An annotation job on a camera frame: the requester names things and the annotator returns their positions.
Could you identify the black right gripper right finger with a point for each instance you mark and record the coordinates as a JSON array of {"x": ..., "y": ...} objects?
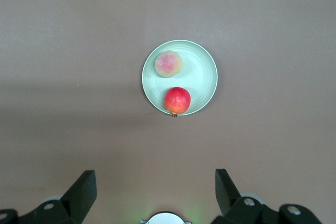
[{"x": 231, "y": 200}]

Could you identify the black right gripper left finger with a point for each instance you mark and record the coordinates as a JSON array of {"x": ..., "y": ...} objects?
[{"x": 76, "y": 200}]

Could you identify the red pomegranate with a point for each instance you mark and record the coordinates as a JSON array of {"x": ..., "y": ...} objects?
[{"x": 177, "y": 99}]

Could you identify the pink green peach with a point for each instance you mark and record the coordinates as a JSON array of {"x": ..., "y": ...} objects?
[{"x": 168, "y": 64}]

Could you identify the brown table cloth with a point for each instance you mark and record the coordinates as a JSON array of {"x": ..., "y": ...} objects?
[{"x": 78, "y": 77}]

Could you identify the pale green round plate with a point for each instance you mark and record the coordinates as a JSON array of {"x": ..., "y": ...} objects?
[{"x": 202, "y": 77}]

